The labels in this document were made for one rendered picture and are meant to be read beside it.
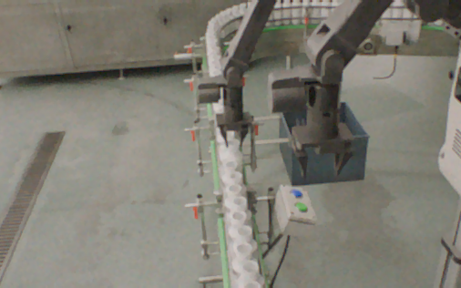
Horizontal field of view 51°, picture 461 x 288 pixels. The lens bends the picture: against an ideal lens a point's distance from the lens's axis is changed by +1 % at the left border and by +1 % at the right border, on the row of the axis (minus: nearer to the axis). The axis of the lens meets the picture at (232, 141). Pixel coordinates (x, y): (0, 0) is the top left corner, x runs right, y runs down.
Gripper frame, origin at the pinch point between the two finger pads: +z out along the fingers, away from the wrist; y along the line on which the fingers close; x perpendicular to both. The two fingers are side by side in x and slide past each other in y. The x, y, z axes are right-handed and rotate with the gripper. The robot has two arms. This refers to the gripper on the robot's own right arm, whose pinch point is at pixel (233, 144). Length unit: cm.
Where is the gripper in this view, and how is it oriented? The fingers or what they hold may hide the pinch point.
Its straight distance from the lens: 143.8
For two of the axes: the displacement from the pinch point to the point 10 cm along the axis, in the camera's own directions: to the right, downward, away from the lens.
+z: 0.2, 8.6, 5.2
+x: 0.9, 5.1, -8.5
